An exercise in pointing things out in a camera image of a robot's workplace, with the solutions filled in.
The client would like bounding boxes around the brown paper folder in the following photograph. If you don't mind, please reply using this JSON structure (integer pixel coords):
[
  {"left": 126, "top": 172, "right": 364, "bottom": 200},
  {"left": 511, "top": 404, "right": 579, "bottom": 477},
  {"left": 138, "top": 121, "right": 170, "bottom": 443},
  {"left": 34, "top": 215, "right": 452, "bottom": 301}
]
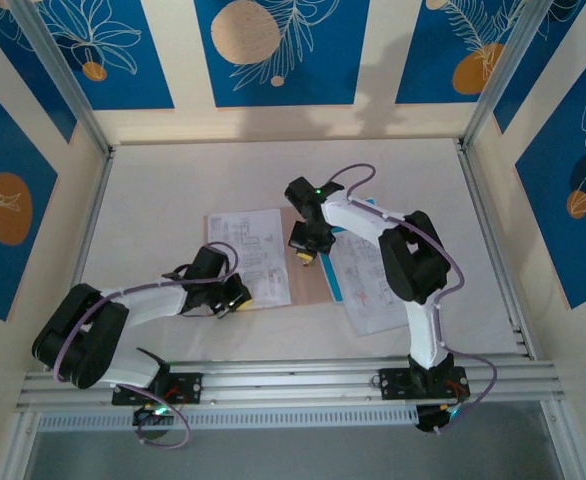
[{"left": 202, "top": 205, "right": 335, "bottom": 307}]

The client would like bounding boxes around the blue sheet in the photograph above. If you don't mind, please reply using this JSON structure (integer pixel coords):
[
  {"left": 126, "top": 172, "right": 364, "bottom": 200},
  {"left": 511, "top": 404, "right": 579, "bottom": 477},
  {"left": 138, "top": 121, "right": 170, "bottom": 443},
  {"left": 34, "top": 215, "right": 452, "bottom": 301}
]
[{"left": 319, "top": 196, "right": 380, "bottom": 305}]

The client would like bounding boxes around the white drawing sheet red stamp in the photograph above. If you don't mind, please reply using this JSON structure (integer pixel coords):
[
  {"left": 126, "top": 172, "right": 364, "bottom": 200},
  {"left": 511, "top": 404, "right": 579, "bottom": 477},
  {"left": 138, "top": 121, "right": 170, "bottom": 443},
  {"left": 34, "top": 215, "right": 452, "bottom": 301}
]
[{"left": 205, "top": 208, "right": 293, "bottom": 309}]

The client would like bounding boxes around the white technical drawing sheet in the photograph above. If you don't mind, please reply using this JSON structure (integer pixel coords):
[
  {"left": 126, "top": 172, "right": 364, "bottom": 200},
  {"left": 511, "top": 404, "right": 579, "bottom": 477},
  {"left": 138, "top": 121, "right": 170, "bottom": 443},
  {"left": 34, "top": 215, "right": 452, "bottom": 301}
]
[{"left": 330, "top": 232, "right": 412, "bottom": 337}]

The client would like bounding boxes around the black arm base connector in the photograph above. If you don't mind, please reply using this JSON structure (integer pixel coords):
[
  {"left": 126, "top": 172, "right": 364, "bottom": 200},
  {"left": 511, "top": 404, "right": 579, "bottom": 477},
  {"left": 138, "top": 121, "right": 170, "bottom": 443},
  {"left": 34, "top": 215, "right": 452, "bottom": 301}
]
[
  {"left": 131, "top": 404, "right": 174, "bottom": 441},
  {"left": 415, "top": 403, "right": 467, "bottom": 436}
]

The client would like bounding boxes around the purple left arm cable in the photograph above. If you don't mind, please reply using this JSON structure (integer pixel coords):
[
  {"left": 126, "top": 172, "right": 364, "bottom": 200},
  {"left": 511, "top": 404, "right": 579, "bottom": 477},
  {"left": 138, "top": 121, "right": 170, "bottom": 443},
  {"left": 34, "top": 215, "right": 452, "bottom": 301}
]
[{"left": 52, "top": 242, "right": 240, "bottom": 449}]

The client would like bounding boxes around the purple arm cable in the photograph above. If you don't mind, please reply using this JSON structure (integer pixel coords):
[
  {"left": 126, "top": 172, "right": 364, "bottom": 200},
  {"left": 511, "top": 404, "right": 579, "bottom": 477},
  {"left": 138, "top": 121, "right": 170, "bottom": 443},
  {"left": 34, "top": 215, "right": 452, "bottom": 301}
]
[
  {"left": 52, "top": 242, "right": 240, "bottom": 449},
  {"left": 328, "top": 163, "right": 499, "bottom": 436}
]

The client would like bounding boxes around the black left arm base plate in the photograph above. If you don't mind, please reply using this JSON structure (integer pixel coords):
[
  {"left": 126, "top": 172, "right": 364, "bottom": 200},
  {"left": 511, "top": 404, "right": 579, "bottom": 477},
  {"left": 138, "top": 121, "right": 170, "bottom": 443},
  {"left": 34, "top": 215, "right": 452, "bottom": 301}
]
[{"left": 110, "top": 372, "right": 204, "bottom": 407}]

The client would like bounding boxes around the aluminium mounting rail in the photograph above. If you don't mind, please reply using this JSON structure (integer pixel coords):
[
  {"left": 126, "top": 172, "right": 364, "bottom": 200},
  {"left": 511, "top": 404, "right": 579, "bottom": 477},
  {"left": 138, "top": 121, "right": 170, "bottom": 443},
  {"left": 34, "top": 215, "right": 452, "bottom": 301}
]
[{"left": 15, "top": 357, "right": 559, "bottom": 416}]

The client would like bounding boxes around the grey slotted cable duct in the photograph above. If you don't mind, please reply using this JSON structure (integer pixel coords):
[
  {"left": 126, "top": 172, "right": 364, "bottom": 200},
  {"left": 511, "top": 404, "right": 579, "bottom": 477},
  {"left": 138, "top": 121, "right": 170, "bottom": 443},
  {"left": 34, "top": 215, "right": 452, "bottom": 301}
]
[{"left": 35, "top": 405, "right": 419, "bottom": 432}]

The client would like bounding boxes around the aluminium table side rail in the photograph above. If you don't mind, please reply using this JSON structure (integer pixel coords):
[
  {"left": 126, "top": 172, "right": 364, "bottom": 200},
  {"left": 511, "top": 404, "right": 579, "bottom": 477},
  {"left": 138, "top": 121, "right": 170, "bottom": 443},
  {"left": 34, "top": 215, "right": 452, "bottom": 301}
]
[
  {"left": 2, "top": 148, "right": 117, "bottom": 480},
  {"left": 455, "top": 138, "right": 582, "bottom": 480}
]

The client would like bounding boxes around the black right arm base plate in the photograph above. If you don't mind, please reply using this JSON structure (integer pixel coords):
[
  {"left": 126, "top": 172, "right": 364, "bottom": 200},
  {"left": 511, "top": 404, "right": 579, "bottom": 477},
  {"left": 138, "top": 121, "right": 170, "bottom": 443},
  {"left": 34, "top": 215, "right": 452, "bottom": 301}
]
[{"left": 378, "top": 366, "right": 471, "bottom": 401}]

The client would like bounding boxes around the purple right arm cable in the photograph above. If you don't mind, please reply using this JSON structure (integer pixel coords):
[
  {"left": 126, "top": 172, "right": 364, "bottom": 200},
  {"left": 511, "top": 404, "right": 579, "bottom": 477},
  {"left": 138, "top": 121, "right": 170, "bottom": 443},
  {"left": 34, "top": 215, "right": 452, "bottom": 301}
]
[{"left": 328, "top": 163, "right": 499, "bottom": 436}]

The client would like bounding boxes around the aluminium frame post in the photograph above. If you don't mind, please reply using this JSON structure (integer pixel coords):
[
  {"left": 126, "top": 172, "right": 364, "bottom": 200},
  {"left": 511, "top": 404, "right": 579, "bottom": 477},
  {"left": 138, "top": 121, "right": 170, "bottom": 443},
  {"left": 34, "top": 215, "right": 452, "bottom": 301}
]
[
  {"left": 7, "top": 0, "right": 114, "bottom": 159},
  {"left": 460, "top": 0, "right": 586, "bottom": 149}
]

